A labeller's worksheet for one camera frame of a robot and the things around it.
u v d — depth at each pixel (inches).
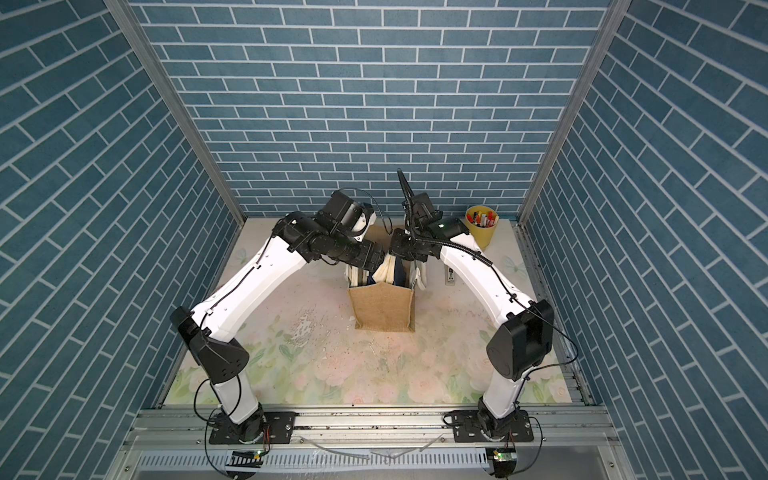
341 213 21.7
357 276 31.4
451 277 39.1
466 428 29.0
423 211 24.0
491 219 40.1
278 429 29.0
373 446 28.4
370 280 31.0
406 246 27.7
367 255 25.3
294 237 19.4
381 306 32.5
